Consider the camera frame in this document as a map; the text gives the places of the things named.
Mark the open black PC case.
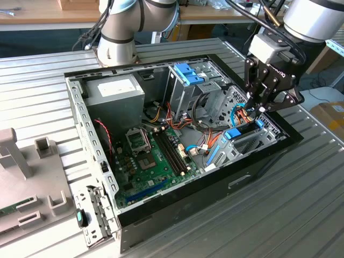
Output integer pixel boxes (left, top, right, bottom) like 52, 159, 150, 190
63, 53, 304, 253

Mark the long blue data wire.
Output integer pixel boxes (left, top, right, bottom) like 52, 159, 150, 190
231, 103, 247, 127

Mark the light wooden desk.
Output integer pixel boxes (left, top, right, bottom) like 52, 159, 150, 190
0, 0, 102, 32
177, 0, 285, 26

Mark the brown box on desk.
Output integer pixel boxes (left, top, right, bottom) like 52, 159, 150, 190
58, 0, 100, 11

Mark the grey metal drive cage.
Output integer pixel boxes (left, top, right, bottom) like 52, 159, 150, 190
163, 61, 232, 121

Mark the large brown cardboard box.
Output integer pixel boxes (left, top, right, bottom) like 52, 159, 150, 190
306, 47, 340, 75

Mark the CPU socket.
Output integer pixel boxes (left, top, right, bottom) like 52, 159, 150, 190
125, 128, 151, 154

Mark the blue plastic drive latch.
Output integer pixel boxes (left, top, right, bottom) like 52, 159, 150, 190
174, 63, 206, 85

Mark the red black twisted wire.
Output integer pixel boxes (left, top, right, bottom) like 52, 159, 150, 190
94, 119, 112, 156

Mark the yellow taped cardboard box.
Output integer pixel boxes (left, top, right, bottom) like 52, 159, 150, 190
309, 101, 344, 140

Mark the black RAM slot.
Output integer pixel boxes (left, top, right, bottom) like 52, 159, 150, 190
162, 131, 189, 174
155, 132, 181, 177

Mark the green motherboard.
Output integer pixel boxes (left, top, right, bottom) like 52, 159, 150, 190
114, 126, 205, 207

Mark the black teal dongle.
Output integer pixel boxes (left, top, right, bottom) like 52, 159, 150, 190
75, 208, 91, 229

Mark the dark square chipset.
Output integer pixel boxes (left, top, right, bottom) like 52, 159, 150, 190
136, 154, 157, 170

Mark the orange red power wire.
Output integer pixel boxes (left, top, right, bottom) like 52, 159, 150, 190
235, 105, 256, 123

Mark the multicoloured power wire bundle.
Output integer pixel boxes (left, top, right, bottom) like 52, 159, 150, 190
142, 102, 194, 134

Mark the blue expansion slot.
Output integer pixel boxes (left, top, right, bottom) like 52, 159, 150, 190
126, 178, 169, 204

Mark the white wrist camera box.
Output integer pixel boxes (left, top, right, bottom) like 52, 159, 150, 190
248, 34, 293, 65

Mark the grey metal disk bay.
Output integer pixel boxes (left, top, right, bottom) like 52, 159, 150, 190
206, 118, 285, 173

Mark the green RAM stick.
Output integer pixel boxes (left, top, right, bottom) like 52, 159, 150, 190
0, 197, 36, 216

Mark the grey parts rack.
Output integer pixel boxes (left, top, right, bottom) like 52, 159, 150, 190
0, 127, 77, 234

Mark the orange flat wire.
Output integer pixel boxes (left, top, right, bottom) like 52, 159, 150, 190
205, 118, 229, 155

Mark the white low table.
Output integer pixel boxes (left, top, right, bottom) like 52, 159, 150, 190
299, 87, 344, 112

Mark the hard disk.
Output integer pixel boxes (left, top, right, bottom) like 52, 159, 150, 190
206, 119, 264, 167

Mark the grey power supply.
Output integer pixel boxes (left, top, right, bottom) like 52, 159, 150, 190
83, 77, 146, 138

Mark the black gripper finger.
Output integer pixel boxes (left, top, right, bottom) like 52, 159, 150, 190
253, 88, 306, 118
244, 57, 267, 109

